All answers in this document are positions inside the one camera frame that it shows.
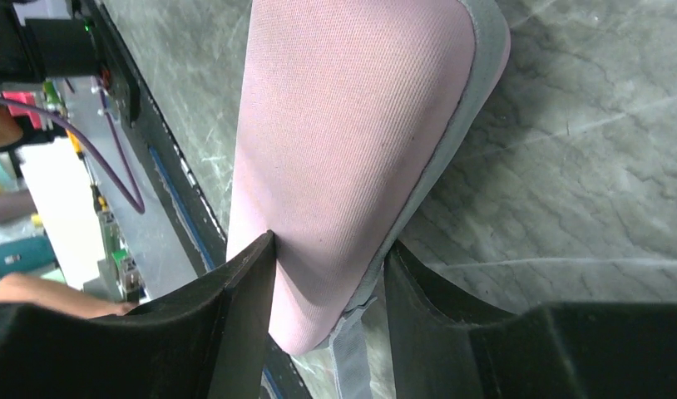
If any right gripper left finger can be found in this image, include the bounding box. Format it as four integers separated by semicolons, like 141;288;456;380
0;232;275;398

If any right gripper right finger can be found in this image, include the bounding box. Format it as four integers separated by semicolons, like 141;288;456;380
384;243;677;398

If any pink umbrella case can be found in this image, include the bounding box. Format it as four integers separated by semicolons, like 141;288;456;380
226;0;510;398

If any person's forearm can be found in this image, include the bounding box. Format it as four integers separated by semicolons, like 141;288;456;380
0;273;138;318

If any aluminium frame profile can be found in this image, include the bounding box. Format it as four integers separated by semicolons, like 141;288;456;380
84;183;146;303

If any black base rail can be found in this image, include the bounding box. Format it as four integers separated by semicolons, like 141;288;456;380
84;1;309;398

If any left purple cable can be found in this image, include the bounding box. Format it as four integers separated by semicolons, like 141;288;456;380
0;76;146;216

